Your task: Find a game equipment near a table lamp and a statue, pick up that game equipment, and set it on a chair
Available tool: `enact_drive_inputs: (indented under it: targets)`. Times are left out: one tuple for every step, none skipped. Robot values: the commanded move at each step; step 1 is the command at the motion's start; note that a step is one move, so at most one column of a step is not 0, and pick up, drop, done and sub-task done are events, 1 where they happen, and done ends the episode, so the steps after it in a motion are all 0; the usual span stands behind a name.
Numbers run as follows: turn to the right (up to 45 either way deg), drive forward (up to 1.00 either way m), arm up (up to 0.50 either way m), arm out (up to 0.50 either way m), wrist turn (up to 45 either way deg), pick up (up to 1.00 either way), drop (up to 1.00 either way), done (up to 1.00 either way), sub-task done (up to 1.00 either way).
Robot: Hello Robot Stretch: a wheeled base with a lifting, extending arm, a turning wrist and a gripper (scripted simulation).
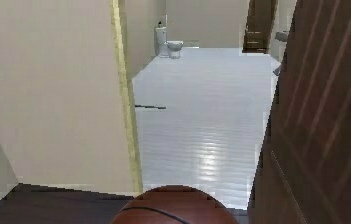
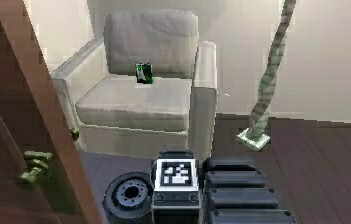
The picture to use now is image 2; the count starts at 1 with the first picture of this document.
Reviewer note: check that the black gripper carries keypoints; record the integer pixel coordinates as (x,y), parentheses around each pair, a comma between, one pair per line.
(128,195)

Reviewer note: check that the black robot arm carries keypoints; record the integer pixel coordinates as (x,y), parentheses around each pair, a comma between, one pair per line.
(236,196)

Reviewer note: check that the pale grey armchair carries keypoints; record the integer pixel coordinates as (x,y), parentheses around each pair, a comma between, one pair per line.
(133,100)

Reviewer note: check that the brown wooden door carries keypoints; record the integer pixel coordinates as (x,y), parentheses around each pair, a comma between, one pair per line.
(23,133)

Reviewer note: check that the small green and black box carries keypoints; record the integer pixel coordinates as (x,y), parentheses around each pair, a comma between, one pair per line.
(144,73)

